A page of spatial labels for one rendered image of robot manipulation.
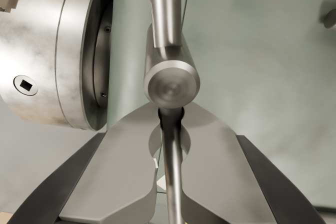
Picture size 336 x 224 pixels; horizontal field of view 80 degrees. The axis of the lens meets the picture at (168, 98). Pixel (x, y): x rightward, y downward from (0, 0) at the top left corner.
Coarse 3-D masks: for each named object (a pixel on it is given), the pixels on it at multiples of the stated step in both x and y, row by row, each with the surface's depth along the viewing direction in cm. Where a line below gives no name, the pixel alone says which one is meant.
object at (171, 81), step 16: (160, 48) 8; (176, 48) 8; (144, 64) 9; (160, 64) 7; (176, 64) 7; (192, 64) 8; (144, 80) 8; (160, 80) 7; (176, 80) 7; (192, 80) 7; (160, 96) 8; (176, 96) 8; (192, 96) 8
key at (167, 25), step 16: (160, 0) 7; (176, 0) 7; (160, 16) 8; (176, 16) 8; (160, 32) 8; (176, 32) 8; (160, 112) 11; (176, 112) 10; (176, 128) 11; (176, 144) 12; (176, 160) 12; (176, 176) 12; (176, 192) 13; (176, 208) 13
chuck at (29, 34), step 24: (24, 0) 27; (48, 0) 27; (0, 24) 27; (24, 24) 27; (48, 24) 27; (0, 48) 27; (24, 48) 27; (48, 48) 27; (0, 72) 28; (24, 72) 28; (48, 72) 28; (24, 96) 30; (48, 96) 30; (48, 120) 35
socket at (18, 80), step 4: (16, 76) 29; (20, 76) 28; (24, 76) 28; (16, 80) 29; (20, 80) 29; (24, 80) 30; (28, 80) 29; (32, 80) 29; (16, 84) 29; (20, 84) 29; (24, 84) 30; (28, 84) 30; (32, 84) 29; (20, 88) 29; (24, 88) 30; (28, 88) 30; (32, 88) 29; (36, 88) 29; (24, 92) 30; (28, 92) 30; (32, 92) 30; (36, 92) 30
